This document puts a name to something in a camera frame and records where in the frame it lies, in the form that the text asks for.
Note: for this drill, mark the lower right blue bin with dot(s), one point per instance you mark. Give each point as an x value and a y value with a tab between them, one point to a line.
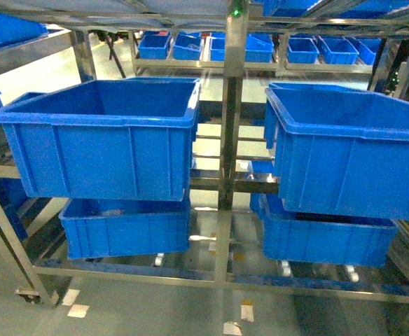
318	238

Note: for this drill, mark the steel left shelf rack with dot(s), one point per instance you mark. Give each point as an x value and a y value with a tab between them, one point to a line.
240	18

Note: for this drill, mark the upper right blue bin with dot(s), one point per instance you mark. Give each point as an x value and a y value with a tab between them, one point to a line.
340	153

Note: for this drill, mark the blue bin behind left bin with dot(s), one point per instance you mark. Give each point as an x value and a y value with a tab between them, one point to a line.
162	80

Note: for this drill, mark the lower left blue bin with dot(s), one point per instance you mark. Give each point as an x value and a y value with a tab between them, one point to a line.
101	228

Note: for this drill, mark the upper left blue bin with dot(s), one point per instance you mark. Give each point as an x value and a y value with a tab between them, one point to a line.
105	139

